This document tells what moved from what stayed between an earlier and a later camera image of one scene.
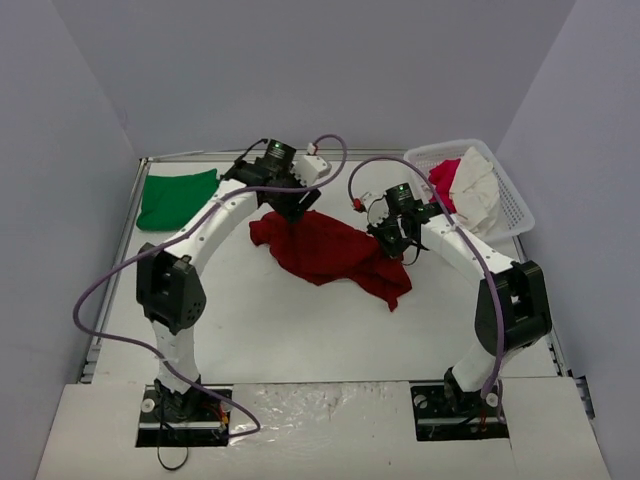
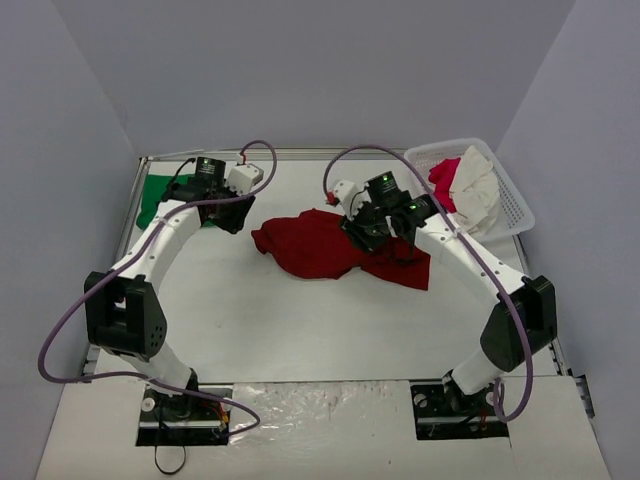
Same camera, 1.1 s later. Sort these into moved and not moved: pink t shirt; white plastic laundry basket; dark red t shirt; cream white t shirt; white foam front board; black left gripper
Moved: dark red t shirt; black left gripper
Not moved: white foam front board; pink t shirt; cream white t shirt; white plastic laundry basket
